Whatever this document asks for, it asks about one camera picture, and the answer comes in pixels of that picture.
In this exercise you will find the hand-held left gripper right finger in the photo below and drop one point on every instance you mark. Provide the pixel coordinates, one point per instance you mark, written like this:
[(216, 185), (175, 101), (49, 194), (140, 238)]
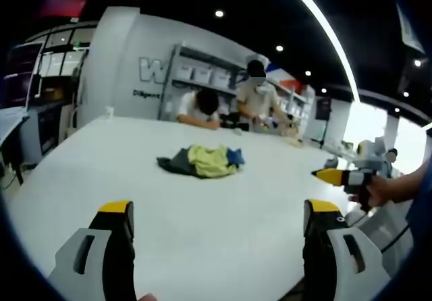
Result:
[(332, 247)]

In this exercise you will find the grey shelf with white bins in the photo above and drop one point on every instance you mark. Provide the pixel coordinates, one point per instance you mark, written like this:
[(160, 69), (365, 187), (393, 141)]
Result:
[(209, 75)]

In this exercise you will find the white worn chest device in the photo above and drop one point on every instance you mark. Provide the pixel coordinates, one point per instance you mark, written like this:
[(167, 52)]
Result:
[(378, 225)]

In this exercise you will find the person's left hand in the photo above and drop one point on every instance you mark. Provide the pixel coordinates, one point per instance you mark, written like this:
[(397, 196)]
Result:
[(147, 297)]

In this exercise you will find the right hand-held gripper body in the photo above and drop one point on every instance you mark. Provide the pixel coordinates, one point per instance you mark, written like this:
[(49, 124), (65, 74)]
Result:
[(371, 156)]

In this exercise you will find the pile of small coloured items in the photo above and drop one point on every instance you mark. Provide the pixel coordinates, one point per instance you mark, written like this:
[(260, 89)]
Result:
[(280, 130)]

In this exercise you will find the glass partition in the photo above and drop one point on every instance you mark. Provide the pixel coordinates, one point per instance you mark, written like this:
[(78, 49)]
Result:
[(64, 54)]

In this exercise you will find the person's blue clothing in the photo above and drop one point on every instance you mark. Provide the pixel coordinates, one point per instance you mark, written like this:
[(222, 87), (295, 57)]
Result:
[(420, 237)]

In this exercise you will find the long ceiling light strip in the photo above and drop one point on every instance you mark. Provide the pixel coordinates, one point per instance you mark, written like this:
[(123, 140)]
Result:
[(332, 41)]

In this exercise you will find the grey cabinet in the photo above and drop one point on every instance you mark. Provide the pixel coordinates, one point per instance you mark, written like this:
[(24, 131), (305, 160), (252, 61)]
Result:
[(47, 129)]

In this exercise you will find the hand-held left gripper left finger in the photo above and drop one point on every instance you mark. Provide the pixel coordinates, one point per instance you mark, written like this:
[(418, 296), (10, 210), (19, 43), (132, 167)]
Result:
[(101, 247)]

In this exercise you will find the blue-topped desk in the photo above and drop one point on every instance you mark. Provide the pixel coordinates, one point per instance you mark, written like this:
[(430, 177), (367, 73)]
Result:
[(11, 122)]

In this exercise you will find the person's right hand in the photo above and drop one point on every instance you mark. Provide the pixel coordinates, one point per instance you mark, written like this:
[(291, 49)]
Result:
[(381, 189)]

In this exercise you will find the black device on table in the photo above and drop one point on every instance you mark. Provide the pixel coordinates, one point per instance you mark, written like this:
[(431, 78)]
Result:
[(233, 120)]

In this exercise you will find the yellow grey blue garment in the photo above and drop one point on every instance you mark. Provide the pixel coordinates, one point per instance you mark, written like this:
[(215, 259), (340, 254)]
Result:
[(202, 162)]

